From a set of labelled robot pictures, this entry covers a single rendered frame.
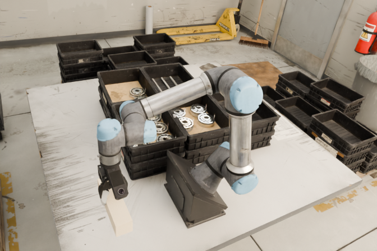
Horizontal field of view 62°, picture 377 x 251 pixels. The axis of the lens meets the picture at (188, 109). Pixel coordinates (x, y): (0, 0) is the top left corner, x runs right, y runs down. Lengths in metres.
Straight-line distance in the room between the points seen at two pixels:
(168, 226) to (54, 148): 0.80
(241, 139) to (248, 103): 0.17
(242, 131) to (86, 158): 0.96
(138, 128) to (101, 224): 0.62
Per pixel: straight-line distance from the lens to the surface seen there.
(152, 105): 1.17
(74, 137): 1.99
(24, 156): 3.02
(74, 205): 1.63
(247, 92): 1.10
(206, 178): 1.46
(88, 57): 3.29
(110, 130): 1.02
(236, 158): 1.29
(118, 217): 1.21
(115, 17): 5.06
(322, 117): 2.82
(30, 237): 2.46
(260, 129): 1.90
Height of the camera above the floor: 1.95
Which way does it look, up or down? 34 degrees down
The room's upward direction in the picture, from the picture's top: 7 degrees clockwise
